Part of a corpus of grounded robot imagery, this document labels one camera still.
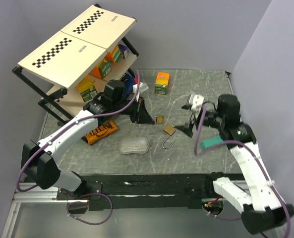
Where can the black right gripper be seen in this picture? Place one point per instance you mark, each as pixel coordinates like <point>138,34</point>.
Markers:
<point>188,128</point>

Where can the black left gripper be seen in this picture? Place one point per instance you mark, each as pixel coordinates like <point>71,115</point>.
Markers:
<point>140,114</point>

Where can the large brass padlock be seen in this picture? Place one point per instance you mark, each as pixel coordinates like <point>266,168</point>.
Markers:
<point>169,130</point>

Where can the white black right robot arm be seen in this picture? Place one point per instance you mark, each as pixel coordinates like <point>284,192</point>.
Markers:
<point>261,208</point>

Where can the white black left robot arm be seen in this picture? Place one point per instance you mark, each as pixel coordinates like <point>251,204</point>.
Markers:
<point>39,160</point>

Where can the orange snack bag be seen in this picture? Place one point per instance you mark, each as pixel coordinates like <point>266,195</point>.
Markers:
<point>101,132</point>

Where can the teal rectangular box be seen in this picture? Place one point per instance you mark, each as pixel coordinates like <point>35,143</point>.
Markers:
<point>210,142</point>

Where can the orange green box on table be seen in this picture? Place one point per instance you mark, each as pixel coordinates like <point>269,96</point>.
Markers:
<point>161,84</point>

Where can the orange green box middle shelf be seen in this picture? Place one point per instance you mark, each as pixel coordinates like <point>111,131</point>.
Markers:
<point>102,69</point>

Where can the yellow green box lower shelf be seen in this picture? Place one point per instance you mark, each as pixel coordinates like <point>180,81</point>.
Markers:
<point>86,89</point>

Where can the orange green box upper right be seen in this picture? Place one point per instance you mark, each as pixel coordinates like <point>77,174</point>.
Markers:
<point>115,55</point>

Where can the purple white small box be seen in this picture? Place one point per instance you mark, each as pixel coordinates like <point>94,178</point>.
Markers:
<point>124,50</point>

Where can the cream black two-tier shelf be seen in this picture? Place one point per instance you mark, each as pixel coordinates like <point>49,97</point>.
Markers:
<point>55,68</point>

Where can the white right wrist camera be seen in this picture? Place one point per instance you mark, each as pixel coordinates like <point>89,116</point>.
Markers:
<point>194,102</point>

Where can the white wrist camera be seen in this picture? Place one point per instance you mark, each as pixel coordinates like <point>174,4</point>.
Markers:
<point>194,102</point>
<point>138,89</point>

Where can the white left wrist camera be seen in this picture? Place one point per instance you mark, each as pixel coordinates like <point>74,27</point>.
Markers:
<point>138,89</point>

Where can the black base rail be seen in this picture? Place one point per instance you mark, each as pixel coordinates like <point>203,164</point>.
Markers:
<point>146,191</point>

